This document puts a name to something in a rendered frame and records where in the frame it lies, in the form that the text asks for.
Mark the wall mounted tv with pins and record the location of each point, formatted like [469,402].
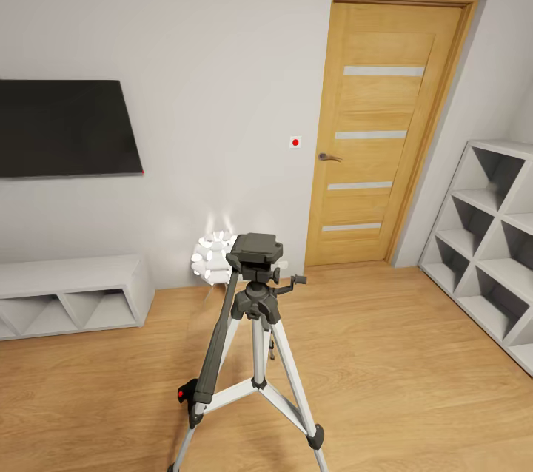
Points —
[68,127]

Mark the bookcase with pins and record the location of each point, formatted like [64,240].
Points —
[27,309]
[491,258]

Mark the digital camera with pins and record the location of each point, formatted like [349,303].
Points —
[187,392]

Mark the electric switch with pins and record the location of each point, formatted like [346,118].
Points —
[295,142]

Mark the door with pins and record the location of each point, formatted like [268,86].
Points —
[389,66]

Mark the camera tripod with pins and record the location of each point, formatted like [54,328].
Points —
[252,256]

